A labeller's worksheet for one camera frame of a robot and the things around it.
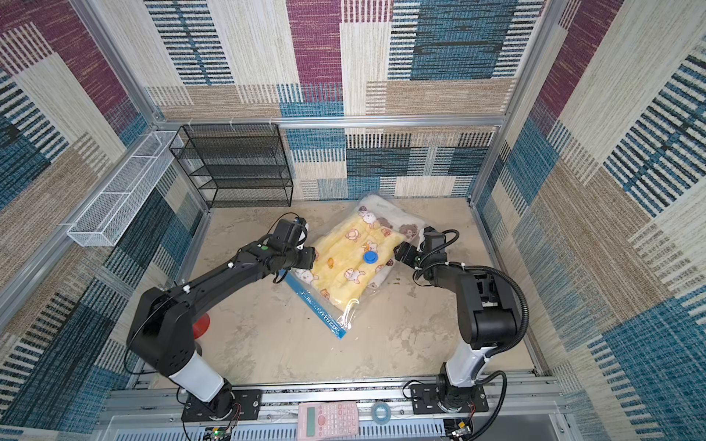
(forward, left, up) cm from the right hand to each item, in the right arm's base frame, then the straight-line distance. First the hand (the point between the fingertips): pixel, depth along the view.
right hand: (405, 256), depth 99 cm
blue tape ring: (-48, +12, -3) cm, 49 cm away
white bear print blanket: (+19, +1, -1) cm, 19 cm away
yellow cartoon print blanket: (-2, +20, +1) cm, 20 cm away
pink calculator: (-48, +27, -2) cm, 55 cm away
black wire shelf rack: (+34, +64, +15) cm, 74 cm away
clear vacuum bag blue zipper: (-22, +23, -2) cm, 32 cm away
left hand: (-5, +32, +9) cm, 33 cm away
